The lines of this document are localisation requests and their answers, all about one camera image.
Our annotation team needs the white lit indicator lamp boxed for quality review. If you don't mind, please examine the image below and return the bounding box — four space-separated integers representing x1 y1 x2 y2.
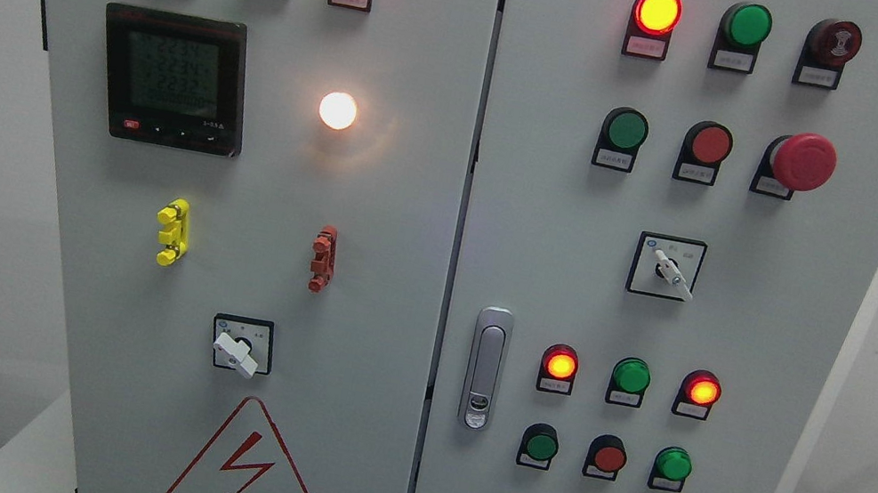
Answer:
318 91 359 131

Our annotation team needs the red indicator lamp lower left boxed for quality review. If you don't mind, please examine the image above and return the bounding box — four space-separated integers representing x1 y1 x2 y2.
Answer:
536 343 579 396

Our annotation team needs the green push button upper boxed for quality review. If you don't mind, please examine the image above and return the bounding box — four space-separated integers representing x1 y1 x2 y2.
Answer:
591 106 649 173

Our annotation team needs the yellow terminal block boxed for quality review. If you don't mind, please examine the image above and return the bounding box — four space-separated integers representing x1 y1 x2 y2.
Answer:
156 198 191 267

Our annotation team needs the black digital power meter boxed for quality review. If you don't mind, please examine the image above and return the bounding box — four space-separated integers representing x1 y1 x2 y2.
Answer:
105 2 248 158

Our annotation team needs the silver door latch handle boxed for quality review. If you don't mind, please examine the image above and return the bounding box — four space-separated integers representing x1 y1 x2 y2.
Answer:
459 306 515 431

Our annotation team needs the green push button lower left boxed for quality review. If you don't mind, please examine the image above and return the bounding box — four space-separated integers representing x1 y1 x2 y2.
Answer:
514 423 560 471

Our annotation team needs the green indicator lamp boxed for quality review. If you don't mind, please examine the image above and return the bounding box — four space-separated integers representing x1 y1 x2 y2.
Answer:
605 357 652 408
706 1 773 75

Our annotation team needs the green push button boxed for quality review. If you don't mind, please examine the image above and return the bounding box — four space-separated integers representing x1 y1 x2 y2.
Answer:
591 106 649 173
514 423 560 471
647 447 694 493

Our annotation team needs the green indicator lamp lower middle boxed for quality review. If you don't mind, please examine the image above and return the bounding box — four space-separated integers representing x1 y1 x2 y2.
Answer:
605 357 652 408

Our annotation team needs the grey cabinet door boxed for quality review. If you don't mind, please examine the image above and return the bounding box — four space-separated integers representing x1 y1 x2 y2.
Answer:
45 0 499 493
414 0 878 493

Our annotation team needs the dark red buzzer lamp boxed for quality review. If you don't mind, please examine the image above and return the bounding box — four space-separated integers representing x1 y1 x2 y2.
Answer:
792 19 863 91

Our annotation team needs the green push button lower right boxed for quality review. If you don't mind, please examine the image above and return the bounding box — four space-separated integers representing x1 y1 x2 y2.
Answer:
647 447 694 493

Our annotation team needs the red push button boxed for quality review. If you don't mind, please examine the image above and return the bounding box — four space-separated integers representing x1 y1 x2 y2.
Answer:
582 434 628 481
671 120 734 186

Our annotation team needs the red indicator lamp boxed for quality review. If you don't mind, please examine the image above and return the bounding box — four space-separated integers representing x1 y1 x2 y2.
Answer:
536 343 579 396
621 0 683 61
671 369 722 421

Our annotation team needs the green indicator lamp top right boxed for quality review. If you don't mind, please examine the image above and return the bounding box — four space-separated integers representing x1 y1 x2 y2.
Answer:
706 1 773 75

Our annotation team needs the red push button upper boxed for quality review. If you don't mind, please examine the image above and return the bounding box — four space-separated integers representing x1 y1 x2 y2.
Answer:
671 120 734 186

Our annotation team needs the white handle selector switch upper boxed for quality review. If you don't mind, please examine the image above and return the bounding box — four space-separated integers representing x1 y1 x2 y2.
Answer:
625 232 708 303

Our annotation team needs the red emergency stop mushroom button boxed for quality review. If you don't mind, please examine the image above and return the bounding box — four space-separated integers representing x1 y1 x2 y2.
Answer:
749 132 838 200

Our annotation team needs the red terminal block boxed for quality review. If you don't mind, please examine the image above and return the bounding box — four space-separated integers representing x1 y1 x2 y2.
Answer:
308 224 338 294

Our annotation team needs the red high voltage warning sticker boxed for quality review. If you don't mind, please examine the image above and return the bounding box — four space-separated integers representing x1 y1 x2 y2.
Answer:
165 396 309 493

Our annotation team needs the white handle selector switch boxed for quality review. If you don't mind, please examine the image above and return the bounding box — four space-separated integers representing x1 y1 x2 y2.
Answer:
212 313 275 379
625 232 708 303

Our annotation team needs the right grey cabinet door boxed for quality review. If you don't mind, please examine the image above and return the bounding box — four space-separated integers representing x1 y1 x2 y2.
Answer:
414 0 878 493

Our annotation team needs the red indicator lamp top right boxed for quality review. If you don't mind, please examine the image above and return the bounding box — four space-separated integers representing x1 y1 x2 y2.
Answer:
621 0 683 61

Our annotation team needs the red push button lower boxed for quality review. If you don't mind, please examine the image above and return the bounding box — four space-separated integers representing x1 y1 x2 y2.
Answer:
582 434 628 481

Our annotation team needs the red indicator lamp lower right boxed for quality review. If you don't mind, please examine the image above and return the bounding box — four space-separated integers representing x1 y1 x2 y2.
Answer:
671 369 722 421

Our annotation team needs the white handle selector switch left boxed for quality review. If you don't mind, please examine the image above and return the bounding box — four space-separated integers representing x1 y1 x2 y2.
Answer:
212 313 275 379

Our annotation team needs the left grey cabinet door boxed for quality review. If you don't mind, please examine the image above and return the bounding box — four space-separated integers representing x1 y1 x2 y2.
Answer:
45 0 499 493

